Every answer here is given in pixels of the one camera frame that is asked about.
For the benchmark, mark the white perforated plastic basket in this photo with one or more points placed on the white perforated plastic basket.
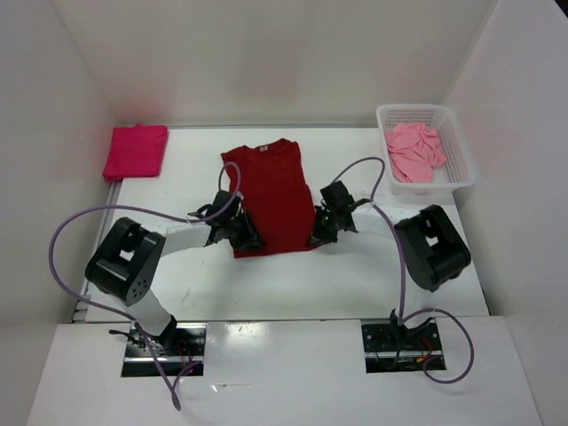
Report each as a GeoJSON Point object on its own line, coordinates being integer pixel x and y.
{"type": "Point", "coordinates": [456, 174]}

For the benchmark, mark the dark red t shirt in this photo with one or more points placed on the dark red t shirt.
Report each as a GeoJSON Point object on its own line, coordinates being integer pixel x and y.
{"type": "Point", "coordinates": [275, 195]}

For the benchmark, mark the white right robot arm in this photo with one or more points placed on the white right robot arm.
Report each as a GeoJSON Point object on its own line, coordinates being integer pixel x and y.
{"type": "Point", "coordinates": [430, 253]}

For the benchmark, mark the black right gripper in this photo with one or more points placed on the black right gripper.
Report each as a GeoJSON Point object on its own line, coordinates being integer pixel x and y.
{"type": "Point", "coordinates": [319, 235]}

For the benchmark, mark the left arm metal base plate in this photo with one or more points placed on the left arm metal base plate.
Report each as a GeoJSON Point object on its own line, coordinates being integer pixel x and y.
{"type": "Point", "coordinates": [187, 352]}

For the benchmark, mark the magenta t shirt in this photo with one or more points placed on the magenta t shirt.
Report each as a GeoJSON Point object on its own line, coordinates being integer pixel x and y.
{"type": "Point", "coordinates": [136, 152]}

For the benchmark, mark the light pink t shirt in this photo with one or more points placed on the light pink t shirt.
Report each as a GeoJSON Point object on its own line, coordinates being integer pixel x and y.
{"type": "Point", "coordinates": [415, 151]}

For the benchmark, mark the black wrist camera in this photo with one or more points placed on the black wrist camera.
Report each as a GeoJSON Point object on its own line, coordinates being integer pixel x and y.
{"type": "Point", "coordinates": [225, 204]}
{"type": "Point", "coordinates": [336, 196]}

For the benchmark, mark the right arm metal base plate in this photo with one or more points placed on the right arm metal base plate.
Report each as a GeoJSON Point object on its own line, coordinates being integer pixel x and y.
{"type": "Point", "coordinates": [385, 354]}

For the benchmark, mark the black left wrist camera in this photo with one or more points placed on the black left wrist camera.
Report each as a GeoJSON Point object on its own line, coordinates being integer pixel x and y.
{"type": "Point", "coordinates": [225, 204]}

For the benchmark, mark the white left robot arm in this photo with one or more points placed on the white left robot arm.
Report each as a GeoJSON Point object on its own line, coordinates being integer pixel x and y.
{"type": "Point", "coordinates": [124, 264]}

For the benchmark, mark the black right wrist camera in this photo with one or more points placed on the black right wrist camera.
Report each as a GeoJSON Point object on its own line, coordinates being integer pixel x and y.
{"type": "Point", "coordinates": [336, 196]}

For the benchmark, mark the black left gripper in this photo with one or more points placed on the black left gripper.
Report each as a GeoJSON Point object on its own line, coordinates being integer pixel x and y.
{"type": "Point", "coordinates": [250, 238]}

